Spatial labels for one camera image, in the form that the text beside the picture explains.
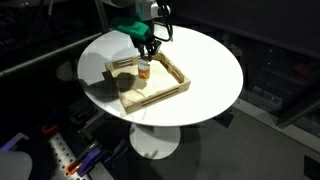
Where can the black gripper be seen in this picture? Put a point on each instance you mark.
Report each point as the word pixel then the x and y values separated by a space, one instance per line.
pixel 149 41

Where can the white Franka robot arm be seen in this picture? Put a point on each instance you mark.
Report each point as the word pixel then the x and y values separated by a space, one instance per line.
pixel 133 4

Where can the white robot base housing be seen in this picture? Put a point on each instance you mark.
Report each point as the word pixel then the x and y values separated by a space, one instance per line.
pixel 13 166

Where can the orange label pill bottle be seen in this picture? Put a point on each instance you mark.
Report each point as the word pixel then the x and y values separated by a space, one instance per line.
pixel 144 72

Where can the light wooden slatted tray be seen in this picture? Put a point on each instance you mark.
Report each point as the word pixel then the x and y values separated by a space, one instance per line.
pixel 133 104

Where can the dark blue bar clamp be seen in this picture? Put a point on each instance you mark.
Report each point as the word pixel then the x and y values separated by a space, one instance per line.
pixel 116 151

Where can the orange and blue bar clamp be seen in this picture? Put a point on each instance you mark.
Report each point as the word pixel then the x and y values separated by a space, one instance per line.
pixel 50 128
pixel 85 160

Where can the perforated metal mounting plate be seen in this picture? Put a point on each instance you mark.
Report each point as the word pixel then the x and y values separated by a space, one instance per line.
pixel 63 151

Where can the dark metal frame post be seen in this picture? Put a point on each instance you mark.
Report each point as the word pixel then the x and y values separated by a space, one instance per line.
pixel 102 20

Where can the white round table pedestal base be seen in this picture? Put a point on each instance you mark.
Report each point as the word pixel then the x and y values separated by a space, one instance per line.
pixel 155 141

